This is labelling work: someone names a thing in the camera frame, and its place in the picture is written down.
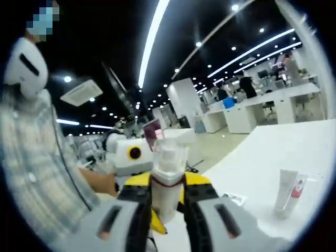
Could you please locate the single white desk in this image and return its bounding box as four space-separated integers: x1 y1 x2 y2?
162 128 196 144

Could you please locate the white chest-worn device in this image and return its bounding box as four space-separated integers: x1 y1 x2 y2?
4 38 49 100

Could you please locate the ceiling air conditioner unit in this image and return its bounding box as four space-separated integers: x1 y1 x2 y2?
60 80 103 107

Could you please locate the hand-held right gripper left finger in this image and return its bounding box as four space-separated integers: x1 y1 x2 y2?
67 173 153 252

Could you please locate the small clear plastic packet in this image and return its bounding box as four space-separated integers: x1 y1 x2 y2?
223 193 247 207

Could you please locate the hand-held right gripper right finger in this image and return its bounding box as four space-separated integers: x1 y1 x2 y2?
183 172 289 252

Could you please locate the tall white skincare tube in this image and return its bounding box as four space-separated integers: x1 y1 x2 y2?
272 169 299 214

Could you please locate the long ceiling light strip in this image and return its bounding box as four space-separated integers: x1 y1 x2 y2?
138 0 171 89

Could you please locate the person in plaid shirt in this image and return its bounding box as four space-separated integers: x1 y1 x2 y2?
0 86 100 237

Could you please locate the row of white office desks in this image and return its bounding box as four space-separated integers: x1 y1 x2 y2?
202 83 322 134

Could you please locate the pink display board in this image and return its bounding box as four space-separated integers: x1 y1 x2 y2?
143 118 165 153

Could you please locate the red-collared white skincare bottle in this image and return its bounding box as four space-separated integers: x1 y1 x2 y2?
151 143 188 224

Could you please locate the black office chair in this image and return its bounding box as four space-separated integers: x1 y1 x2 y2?
262 101 276 119
296 94 313 116

